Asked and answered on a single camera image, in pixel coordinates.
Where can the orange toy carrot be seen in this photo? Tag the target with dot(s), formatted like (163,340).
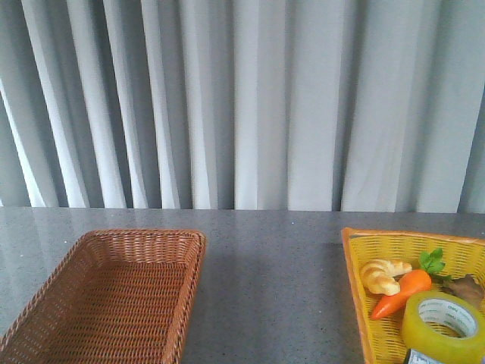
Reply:
(416,281)

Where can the brown toy frog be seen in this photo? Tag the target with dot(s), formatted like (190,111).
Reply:
(465,288)

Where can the grey printed packet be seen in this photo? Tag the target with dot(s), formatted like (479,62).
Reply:
(415,357)

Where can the yellow orange-rimmed basket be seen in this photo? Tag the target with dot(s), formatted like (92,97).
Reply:
(382,339)

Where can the toy croissant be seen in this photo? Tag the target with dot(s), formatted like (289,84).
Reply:
(378,275)

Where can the grey pleated curtain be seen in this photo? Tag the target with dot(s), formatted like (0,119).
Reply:
(345,106)

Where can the yellow tape roll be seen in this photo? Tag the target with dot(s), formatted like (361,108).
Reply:
(443,327)

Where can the brown wicker basket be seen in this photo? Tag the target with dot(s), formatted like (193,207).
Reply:
(118,296)

